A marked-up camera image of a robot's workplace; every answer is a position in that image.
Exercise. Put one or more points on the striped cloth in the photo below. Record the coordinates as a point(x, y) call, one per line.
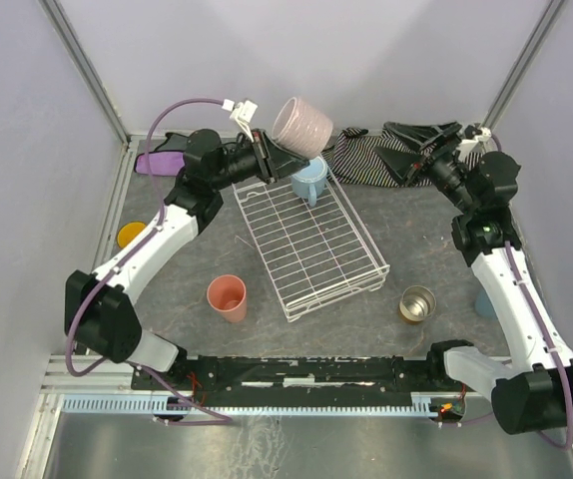
point(353, 161)

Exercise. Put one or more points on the light blue textured mug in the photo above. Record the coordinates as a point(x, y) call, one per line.
point(308, 184)

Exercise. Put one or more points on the lilac textured mug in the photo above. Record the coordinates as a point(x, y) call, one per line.
point(301, 128)

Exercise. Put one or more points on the pink plastic cup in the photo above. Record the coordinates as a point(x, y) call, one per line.
point(227, 295)

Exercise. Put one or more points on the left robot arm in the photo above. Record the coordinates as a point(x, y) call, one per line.
point(99, 306)

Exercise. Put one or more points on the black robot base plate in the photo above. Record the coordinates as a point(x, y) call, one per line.
point(253, 382)

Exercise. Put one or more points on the purple microfiber cloth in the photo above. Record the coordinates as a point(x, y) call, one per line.
point(165, 160)

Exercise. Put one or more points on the blue plastic cup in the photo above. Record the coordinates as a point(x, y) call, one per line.
point(483, 305)

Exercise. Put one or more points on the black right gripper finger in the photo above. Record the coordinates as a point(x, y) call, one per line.
point(403, 167)
point(421, 137)

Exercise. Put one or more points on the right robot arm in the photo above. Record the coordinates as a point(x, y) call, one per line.
point(534, 392)

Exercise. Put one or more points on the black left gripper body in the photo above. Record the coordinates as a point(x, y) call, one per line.
point(265, 160)

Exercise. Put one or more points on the yellow plastic cup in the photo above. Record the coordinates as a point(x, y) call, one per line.
point(129, 232)

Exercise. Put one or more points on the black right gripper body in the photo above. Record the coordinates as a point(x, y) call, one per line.
point(422, 158)

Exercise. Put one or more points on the metal steel cup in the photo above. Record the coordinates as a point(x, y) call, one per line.
point(417, 304)

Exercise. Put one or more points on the white wire dish rack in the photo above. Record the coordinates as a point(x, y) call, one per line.
point(314, 256)

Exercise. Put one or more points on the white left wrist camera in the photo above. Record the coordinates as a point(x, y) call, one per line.
point(241, 113)

